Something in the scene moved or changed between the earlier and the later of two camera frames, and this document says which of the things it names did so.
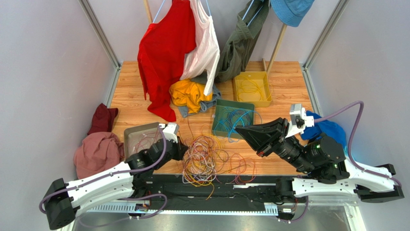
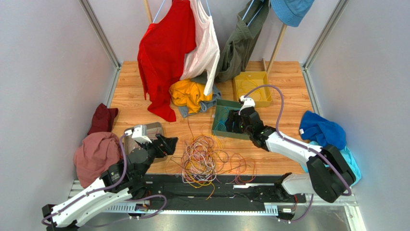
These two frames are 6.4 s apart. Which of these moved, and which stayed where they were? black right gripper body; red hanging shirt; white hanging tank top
Moved: black right gripper body
Stayed: red hanging shirt; white hanging tank top
